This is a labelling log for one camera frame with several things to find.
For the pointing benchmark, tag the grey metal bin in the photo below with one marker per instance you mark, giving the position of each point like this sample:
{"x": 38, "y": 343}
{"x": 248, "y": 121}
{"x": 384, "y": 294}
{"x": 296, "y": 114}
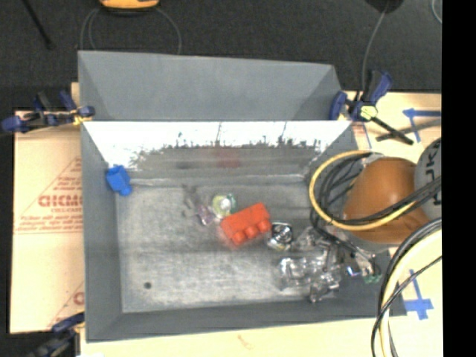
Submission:
{"x": 178, "y": 270}

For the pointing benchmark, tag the clear glass thing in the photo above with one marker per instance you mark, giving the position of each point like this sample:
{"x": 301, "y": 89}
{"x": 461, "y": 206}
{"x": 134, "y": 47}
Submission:
{"x": 324, "y": 289}
{"x": 295, "y": 271}
{"x": 309, "y": 241}

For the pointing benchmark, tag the yellow-green clear round thing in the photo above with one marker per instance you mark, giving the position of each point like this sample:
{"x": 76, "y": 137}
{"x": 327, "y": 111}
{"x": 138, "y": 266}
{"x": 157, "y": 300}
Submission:
{"x": 224, "y": 204}

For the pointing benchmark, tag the red toy brick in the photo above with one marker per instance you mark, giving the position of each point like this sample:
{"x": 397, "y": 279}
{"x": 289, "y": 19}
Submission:
{"x": 245, "y": 222}

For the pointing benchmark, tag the brown cardboard board, red print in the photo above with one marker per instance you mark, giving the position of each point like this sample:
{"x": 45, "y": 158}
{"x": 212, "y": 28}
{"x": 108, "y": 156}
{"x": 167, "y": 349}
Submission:
{"x": 44, "y": 251}

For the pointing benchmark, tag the purple clear plastic thing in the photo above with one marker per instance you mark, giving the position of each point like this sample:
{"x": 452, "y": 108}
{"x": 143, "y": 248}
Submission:
{"x": 205, "y": 215}

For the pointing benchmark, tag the shiny silver metal thing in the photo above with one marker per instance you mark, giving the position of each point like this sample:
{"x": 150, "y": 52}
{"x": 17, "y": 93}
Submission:
{"x": 279, "y": 236}

